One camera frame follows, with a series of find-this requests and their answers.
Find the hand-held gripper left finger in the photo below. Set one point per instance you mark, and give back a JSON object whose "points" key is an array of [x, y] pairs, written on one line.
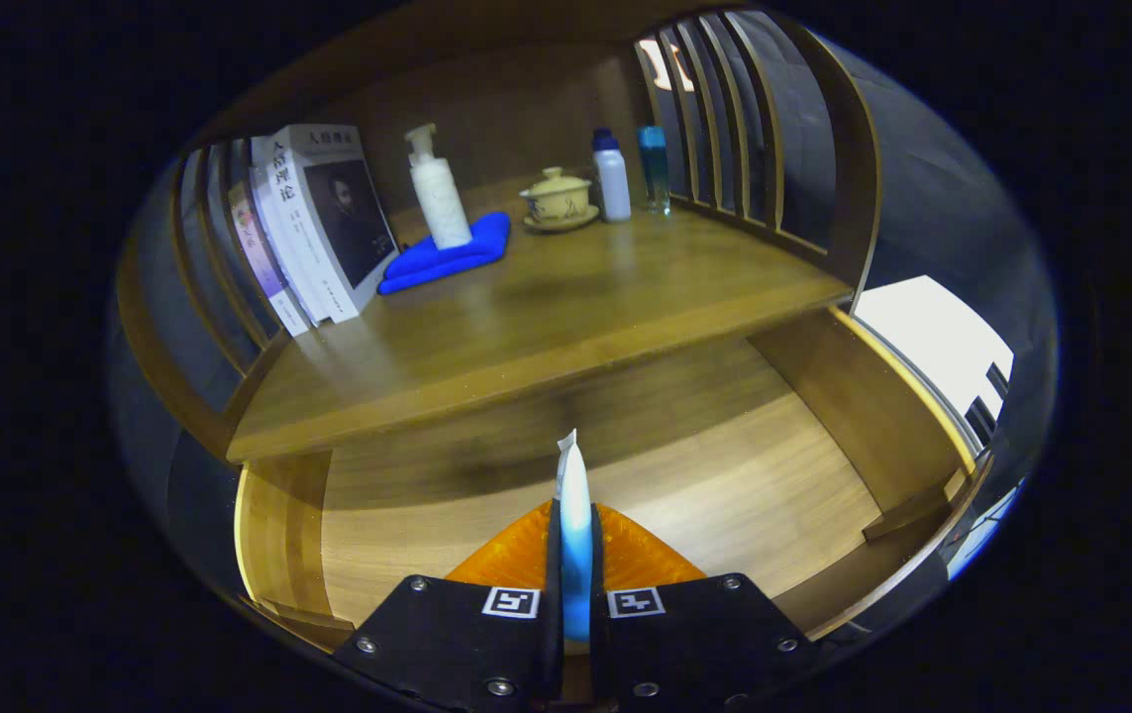
{"points": [[555, 634]]}

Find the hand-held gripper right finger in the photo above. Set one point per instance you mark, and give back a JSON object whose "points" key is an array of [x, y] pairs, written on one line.
{"points": [[597, 634]]}

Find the blue and white tube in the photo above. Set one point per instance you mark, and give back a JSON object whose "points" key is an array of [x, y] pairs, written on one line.
{"points": [[575, 535]]}

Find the wooden drawer with black knob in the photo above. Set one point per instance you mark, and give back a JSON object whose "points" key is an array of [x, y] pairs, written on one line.
{"points": [[724, 495]]}

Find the wooden countertop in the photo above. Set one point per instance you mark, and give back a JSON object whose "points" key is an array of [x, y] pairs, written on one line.
{"points": [[575, 297]]}

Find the white and grey filing cabinet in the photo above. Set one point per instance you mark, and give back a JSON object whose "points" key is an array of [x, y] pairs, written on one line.
{"points": [[922, 337]]}

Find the brown wooden cabinet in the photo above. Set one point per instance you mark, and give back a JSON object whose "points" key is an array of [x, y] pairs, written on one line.
{"points": [[486, 109]]}

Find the folded blue cloth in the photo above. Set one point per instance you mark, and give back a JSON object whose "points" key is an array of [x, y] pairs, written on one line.
{"points": [[447, 259]]}

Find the yellow saucer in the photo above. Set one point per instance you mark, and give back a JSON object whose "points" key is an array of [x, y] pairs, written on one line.
{"points": [[566, 224]]}

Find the yellow lidded teacup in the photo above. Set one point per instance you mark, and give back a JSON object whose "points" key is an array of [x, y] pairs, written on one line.
{"points": [[558, 196]]}

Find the white bottle with blue cap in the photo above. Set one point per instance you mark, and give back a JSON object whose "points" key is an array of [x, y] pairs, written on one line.
{"points": [[612, 183]]}

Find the white pump bottle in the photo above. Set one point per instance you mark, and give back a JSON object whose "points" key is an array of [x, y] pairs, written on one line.
{"points": [[439, 198]]}

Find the white book with portrait cover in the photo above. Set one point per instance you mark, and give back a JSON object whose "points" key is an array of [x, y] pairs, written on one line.
{"points": [[348, 218]]}

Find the purple book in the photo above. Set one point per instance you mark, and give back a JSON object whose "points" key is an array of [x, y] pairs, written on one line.
{"points": [[263, 267]]}

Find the teal bottle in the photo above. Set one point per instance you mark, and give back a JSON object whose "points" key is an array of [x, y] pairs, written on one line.
{"points": [[654, 168]]}

